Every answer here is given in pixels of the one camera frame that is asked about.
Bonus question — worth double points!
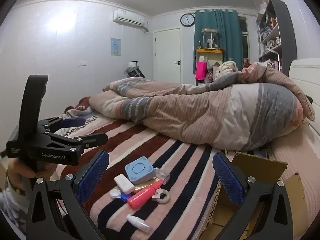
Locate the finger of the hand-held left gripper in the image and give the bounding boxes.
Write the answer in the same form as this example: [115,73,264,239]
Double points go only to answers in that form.
[37,116,85,133]
[44,130,108,150]

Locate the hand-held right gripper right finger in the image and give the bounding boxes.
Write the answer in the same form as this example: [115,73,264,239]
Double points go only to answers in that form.
[212,151,295,240]

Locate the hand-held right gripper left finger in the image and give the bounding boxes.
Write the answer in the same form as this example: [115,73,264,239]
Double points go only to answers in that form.
[25,149,110,240]

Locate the small white box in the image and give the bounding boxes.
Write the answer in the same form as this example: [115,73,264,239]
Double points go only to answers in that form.
[114,174,135,194]

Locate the cardboard box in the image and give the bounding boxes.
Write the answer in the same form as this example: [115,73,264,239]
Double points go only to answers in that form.
[204,151,310,240]

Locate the blue square case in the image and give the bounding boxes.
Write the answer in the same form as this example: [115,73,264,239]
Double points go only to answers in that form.
[124,156,156,185]

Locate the gold tube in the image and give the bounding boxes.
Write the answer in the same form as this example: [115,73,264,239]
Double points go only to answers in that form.
[134,178,160,192]

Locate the pink bottle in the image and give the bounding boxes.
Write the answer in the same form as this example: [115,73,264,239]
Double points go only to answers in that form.
[127,179,164,209]

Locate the small clear spray bottle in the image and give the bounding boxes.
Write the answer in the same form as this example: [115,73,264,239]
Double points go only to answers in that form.
[126,214,153,233]

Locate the white ring tool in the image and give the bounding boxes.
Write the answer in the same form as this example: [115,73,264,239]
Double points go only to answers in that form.
[151,189,171,204]

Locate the person's left forearm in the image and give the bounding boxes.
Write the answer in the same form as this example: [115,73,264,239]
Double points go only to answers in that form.
[0,185,28,240]

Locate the person's left hand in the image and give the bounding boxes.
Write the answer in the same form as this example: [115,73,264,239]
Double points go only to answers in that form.
[5,157,59,195]

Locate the dark red patterned blanket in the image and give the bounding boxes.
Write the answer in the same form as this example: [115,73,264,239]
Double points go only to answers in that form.
[65,96,94,118]

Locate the striped blanket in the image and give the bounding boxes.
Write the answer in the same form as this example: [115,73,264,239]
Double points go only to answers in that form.
[54,112,238,240]

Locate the pink grey duvet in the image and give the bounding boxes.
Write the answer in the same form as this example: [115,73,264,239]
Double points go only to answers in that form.
[89,61,316,152]

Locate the grey backpack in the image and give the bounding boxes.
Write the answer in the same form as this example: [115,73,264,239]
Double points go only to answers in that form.
[124,60,145,78]

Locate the pink knitted pillow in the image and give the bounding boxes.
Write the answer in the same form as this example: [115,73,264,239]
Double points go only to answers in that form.
[270,122,320,238]

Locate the cream clothes pile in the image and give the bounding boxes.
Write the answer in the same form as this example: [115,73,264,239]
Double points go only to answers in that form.
[212,60,238,80]

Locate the white door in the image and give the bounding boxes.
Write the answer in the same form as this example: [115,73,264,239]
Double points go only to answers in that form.
[154,28,181,83]

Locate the pink bag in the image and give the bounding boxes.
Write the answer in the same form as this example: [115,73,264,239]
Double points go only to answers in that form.
[196,60,208,80]

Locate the white air conditioner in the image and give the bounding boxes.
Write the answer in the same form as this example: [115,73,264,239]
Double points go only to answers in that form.
[113,9,145,28]

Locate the white headboard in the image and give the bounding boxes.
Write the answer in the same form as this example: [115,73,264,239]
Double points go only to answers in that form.
[289,57,320,130]

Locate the yellow cabinet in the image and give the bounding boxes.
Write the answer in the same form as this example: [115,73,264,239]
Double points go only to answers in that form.
[195,48,224,85]

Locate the teal curtain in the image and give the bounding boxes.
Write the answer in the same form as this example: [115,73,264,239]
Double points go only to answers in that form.
[194,9,244,74]

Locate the glass display case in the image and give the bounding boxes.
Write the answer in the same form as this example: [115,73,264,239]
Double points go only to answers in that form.
[201,28,219,49]

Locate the window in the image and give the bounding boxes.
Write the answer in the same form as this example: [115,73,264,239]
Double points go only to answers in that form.
[237,16,250,58]

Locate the dark bookshelf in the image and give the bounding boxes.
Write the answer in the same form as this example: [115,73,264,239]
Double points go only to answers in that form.
[254,0,298,74]

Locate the blue wall poster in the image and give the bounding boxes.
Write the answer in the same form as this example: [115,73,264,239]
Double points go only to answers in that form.
[111,38,122,56]

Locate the round wall clock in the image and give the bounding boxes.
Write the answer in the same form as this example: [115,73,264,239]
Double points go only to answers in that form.
[180,13,196,27]

